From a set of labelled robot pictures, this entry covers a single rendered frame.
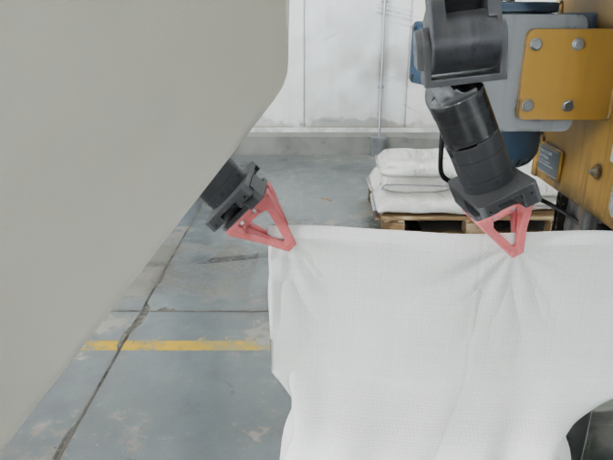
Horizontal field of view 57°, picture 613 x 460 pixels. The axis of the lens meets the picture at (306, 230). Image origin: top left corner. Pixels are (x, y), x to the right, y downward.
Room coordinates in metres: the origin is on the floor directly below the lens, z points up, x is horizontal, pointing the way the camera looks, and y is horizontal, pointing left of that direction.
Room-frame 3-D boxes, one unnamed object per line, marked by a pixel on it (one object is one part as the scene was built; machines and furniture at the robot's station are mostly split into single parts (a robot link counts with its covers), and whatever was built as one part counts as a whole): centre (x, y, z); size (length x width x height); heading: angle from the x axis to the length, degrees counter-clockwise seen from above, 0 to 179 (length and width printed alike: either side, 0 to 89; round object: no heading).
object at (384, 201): (3.51, -0.76, 0.20); 0.67 x 0.44 x 0.15; 90
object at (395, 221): (3.71, -1.07, 0.07); 1.20 x 0.82 x 0.14; 90
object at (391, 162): (3.51, -0.78, 0.44); 0.66 x 0.42 x 0.14; 86
